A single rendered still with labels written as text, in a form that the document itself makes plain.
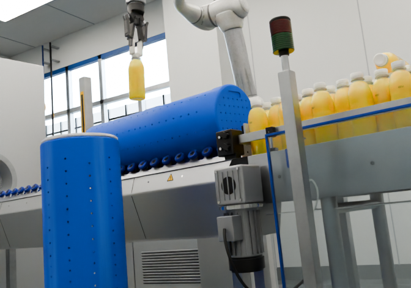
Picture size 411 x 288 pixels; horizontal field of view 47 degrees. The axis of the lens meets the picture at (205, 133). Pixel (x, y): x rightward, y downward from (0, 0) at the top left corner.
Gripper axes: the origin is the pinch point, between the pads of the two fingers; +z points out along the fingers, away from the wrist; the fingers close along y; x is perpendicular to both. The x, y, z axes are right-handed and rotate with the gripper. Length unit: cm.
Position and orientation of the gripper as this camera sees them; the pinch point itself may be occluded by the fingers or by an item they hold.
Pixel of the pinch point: (136, 48)
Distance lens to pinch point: 212.4
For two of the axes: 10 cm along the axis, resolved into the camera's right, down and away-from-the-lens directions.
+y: -6.6, -1.1, -7.4
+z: 0.3, 9.8, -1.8
